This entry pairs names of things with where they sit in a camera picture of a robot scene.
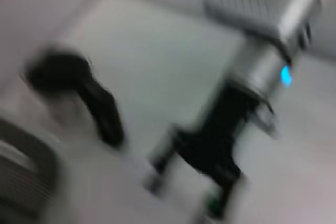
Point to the grey perforated storage basket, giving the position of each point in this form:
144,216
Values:
23,161

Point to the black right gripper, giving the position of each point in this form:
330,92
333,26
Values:
218,134

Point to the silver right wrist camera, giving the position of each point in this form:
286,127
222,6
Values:
283,6

